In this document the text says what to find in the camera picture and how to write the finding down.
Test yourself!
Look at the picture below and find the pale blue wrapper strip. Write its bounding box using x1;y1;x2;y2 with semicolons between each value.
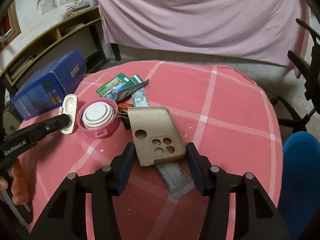
156;163;195;199

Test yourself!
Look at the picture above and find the beige phone case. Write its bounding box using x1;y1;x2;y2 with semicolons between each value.
127;107;186;167

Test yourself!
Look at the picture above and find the blue plastic trash bin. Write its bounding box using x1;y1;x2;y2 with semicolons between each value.
278;132;319;239

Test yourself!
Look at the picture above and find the person's left hand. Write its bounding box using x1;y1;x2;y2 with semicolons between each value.
11;159;29;205

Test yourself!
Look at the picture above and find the blue cardboard box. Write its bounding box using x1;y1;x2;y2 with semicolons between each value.
11;49;87;120

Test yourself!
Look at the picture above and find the white plastic earbud case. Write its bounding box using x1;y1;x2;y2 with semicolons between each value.
59;94;78;134

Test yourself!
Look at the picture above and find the pink round lid container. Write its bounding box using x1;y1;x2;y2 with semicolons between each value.
76;98;120;139

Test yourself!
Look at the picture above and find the green snack wrapper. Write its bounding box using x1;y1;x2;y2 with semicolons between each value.
96;73;130;99

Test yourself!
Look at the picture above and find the wooden shelf desk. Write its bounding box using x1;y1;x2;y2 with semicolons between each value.
1;7;106;94

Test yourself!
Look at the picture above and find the stack of papers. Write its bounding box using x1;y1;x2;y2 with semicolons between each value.
62;0;98;20

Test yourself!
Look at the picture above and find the pink checked tablecloth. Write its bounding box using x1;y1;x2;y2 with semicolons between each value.
20;61;283;239

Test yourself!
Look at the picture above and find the black mesh office chair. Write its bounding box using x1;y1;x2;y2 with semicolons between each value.
272;18;320;133

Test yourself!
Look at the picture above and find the large pink hanging sheet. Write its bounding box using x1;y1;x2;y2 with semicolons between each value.
97;0;311;67

